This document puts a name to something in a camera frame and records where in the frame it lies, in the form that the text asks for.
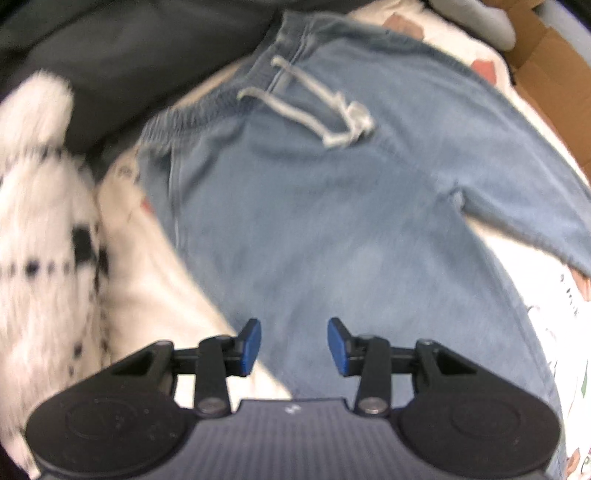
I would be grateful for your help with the folded cardboard sheet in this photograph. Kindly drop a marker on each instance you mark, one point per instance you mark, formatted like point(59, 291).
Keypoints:
point(554, 78)

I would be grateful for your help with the white fluffy dotted cloth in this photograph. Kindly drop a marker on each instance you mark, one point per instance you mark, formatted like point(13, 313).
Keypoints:
point(37, 230)

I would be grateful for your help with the cream bear print blanket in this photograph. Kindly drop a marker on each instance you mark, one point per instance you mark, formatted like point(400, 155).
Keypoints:
point(152, 286)

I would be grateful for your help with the grey neck pillow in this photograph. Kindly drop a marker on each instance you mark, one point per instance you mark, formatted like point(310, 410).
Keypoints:
point(475, 23)

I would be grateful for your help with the blue denim pants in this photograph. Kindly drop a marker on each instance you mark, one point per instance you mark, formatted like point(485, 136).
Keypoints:
point(323, 207)

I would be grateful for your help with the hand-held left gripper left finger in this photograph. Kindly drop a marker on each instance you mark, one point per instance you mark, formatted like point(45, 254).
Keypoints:
point(249, 346)

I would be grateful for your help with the dark grey blanket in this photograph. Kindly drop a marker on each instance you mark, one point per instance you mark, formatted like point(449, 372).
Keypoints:
point(129, 60)

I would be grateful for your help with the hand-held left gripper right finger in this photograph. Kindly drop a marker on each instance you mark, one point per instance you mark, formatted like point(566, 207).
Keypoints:
point(339, 346)

